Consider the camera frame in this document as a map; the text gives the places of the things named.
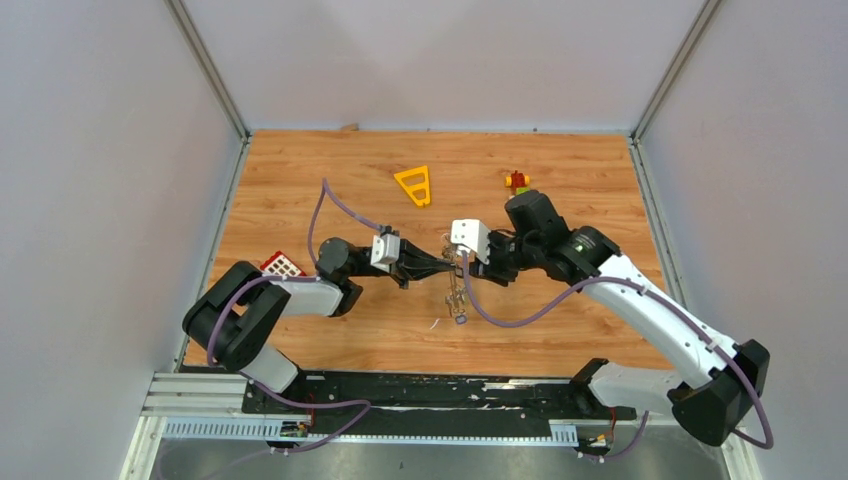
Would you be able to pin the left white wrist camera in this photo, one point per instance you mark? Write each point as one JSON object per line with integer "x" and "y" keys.
{"x": 385, "y": 249}

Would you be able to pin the red green toy block figure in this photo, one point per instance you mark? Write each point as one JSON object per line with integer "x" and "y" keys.
{"x": 517, "y": 182}

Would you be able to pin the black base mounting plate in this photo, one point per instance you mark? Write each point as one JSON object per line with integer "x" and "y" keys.
{"x": 433, "y": 404}

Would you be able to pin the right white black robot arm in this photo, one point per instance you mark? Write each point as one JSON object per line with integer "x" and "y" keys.
{"x": 714, "y": 387}

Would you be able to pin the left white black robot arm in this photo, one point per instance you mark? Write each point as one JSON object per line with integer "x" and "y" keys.
{"x": 233, "y": 320}

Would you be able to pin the yellow triangular plastic piece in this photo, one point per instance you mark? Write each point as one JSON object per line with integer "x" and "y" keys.
{"x": 415, "y": 183}

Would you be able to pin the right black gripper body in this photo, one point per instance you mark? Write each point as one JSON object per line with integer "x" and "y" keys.
{"x": 507, "y": 256}

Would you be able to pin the red white toy block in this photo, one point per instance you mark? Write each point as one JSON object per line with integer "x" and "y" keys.
{"x": 280, "y": 264}

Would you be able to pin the metal keyring with keys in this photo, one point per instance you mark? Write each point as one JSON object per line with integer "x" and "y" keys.
{"x": 456, "y": 297}

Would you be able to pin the white slotted cable duct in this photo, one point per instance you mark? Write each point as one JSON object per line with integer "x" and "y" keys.
{"x": 560, "y": 435}

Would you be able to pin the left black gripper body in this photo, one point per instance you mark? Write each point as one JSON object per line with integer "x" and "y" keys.
{"x": 399, "y": 271}

